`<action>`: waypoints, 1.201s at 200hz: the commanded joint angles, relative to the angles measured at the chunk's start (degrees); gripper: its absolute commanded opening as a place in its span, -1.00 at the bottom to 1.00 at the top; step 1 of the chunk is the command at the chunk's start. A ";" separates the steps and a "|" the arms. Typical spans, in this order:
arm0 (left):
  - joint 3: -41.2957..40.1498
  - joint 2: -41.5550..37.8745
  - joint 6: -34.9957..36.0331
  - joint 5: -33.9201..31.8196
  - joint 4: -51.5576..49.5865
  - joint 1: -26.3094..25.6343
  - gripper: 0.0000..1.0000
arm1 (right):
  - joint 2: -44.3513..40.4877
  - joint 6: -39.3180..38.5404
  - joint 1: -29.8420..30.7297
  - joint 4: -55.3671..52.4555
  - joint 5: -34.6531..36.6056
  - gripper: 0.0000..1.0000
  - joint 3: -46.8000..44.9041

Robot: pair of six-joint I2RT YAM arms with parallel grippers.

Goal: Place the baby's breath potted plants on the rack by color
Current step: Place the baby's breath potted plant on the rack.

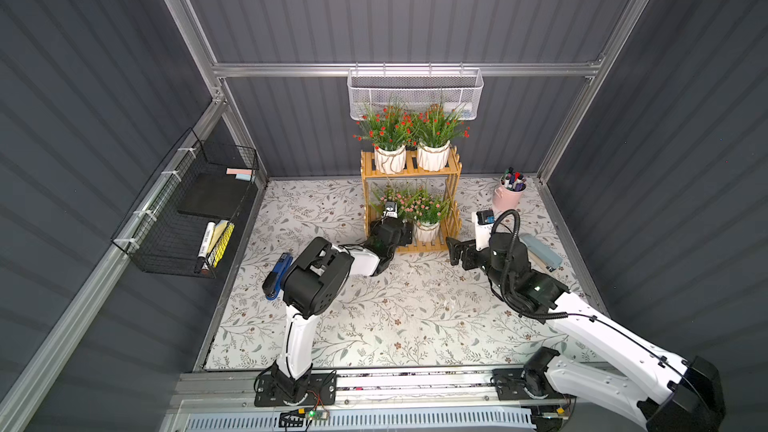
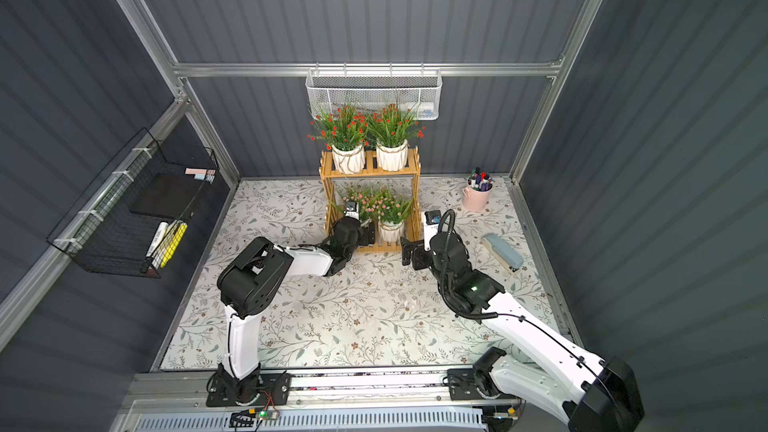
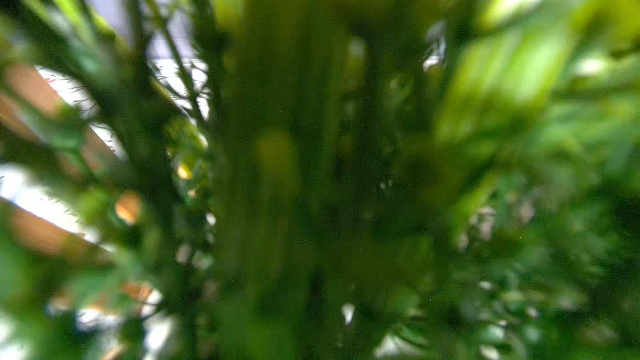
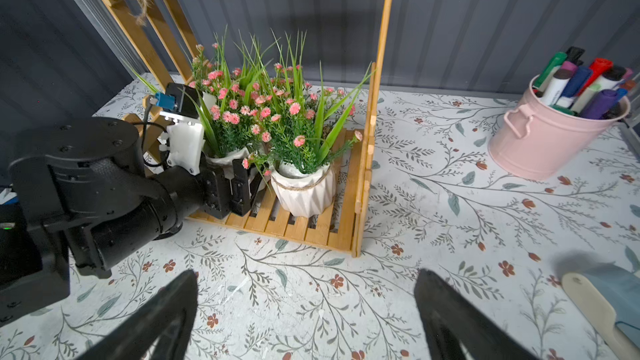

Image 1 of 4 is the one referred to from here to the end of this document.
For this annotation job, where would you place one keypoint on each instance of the black wire wall basket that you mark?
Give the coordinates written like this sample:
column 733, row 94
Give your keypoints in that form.
column 187, row 218

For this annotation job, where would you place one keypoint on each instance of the wooden two-tier plant rack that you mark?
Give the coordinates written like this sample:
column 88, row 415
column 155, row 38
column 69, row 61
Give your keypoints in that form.
column 444, row 182

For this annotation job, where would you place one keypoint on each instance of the white marker in black basket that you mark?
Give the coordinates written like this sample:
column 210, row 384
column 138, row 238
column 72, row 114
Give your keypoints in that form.
column 201, row 259

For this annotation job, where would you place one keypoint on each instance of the pink flower pot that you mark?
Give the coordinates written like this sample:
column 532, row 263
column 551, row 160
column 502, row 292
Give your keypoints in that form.
column 382, row 193
column 426, row 212

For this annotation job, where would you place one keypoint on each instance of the pink pen holder cup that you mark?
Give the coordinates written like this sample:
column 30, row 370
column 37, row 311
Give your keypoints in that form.
column 505, row 199

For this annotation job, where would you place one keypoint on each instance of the pink blue sticky notes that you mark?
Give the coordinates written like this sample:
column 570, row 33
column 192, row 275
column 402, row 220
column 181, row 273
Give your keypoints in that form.
column 240, row 174

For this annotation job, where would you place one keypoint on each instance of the yellow item in black basket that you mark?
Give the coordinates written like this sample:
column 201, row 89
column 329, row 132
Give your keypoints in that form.
column 222, row 233

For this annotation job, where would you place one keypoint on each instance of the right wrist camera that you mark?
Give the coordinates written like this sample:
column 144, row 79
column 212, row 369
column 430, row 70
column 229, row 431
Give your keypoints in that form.
column 483, row 225

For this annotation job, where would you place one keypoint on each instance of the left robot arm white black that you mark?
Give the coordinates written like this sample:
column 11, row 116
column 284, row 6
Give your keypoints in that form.
column 308, row 284

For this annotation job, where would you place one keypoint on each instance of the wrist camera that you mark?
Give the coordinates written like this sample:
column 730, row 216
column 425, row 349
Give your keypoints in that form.
column 483, row 225
column 390, row 210

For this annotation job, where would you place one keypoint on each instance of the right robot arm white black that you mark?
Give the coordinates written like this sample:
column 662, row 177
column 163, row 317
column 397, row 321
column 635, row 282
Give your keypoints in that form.
column 648, row 385

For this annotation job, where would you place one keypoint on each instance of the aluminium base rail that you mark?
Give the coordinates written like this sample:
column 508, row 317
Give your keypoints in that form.
column 466, row 398

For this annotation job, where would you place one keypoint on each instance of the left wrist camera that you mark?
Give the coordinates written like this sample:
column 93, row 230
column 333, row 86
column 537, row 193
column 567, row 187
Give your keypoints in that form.
column 390, row 210

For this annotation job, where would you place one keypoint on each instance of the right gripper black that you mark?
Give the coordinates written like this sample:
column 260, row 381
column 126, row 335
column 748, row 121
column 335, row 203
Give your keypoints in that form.
column 469, row 252

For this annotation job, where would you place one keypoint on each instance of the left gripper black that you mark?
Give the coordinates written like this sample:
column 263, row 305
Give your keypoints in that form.
column 392, row 231

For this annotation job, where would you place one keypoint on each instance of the white wire mesh basket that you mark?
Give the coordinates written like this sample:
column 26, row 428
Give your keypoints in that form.
column 457, row 89

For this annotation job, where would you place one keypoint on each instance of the red flower pot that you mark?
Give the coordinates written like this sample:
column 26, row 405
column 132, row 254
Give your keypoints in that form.
column 389, row 128
column 434, row 131

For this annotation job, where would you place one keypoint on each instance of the black notebook in basket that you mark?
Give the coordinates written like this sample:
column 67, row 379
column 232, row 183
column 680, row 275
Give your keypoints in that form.
column 213, row 196

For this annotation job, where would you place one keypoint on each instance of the pens in pink cup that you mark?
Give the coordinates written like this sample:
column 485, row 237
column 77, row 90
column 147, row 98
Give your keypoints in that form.
column 513, row 181

